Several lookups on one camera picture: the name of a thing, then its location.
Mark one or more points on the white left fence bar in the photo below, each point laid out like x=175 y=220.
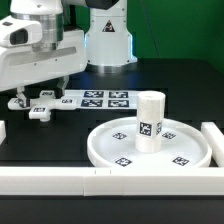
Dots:
x=2 y=132

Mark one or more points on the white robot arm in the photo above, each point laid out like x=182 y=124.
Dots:
x=35 y=46

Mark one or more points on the white front fence bar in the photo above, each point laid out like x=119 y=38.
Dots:
x=110 y=181

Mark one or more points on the white round table top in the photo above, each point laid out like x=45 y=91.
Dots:
x=125 y=143

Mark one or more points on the white cross-shaped table base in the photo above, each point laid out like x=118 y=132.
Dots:
x=41 y=107

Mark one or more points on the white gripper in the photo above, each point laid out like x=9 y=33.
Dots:
x=21 y=64

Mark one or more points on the white marker sheet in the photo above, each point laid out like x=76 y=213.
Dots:
x=103 y=99

